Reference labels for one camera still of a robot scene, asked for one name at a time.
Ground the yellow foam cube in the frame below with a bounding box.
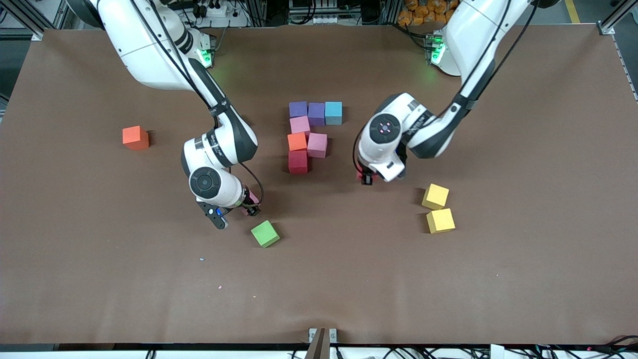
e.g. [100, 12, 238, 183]
[422, 183, 450, 210]
[426, 208, 456, 234]

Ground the green foam cube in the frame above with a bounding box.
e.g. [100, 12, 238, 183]
[250, 220, 281, 248]

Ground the brown paper table cover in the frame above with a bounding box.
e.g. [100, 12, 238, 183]
[0, 22, 638, 346]

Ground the white power strip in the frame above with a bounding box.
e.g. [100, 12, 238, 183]
[192, 0, 250, 28]
[288, 0, 360, 25]

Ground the orange fruit pile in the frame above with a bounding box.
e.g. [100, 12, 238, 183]
[397, 0, 457, 26]

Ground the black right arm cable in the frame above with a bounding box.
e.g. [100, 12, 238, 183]
[238, 162, 265, 206]

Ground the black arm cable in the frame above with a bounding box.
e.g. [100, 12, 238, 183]
[352, 127, 368, 171]
[238, 162, 265, 206]

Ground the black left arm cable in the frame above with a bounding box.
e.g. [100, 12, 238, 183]
[352, 127, 368, 171]

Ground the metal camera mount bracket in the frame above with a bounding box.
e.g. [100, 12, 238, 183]
[305, 327, 338, 359]

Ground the aluminium table edge rail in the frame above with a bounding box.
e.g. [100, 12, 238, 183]
[612, 34, 638, 103]

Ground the black cable bundle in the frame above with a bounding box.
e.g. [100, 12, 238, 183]
[334, 335, 638, 359]

